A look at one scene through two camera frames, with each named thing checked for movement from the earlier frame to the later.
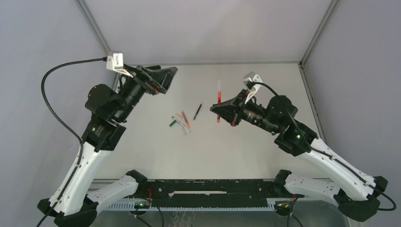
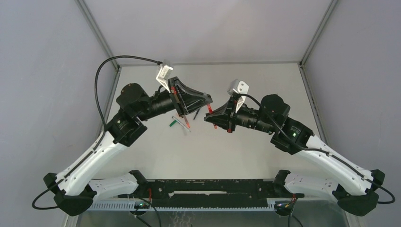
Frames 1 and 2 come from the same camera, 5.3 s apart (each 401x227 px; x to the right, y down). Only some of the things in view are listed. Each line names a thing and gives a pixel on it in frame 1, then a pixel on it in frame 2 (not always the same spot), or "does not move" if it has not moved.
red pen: x=219 y=101 → x=211 y=110
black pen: x=197 y=111 does not move
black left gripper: x=155 y=79 → x=186 y=99
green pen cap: x=172 y=123 does not move
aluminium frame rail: x=319 y=123 does not move
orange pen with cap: x=186 y=119 does not move
